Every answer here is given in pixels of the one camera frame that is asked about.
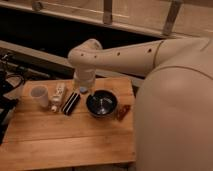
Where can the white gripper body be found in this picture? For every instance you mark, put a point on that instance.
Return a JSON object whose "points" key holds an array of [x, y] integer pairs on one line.
{"points": [[84, 78]]}

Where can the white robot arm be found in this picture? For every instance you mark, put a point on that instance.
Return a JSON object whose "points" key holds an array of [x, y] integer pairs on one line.
{"points": [[173, 113]]}

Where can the white ceramic cup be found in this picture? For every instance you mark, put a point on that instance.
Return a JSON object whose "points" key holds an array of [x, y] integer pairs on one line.
{"points": [[40, 95]]}

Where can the black striped box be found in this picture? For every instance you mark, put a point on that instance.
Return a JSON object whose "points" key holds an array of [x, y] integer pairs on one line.
{"points": [[70, 103]]}

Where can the dark blue bowl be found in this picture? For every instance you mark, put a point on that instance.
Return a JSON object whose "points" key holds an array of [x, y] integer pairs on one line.
{"points": [[102, 103]]}

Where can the white glue bottle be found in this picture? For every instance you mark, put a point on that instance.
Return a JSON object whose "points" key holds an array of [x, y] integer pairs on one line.
{"points": [[58, 96]]}

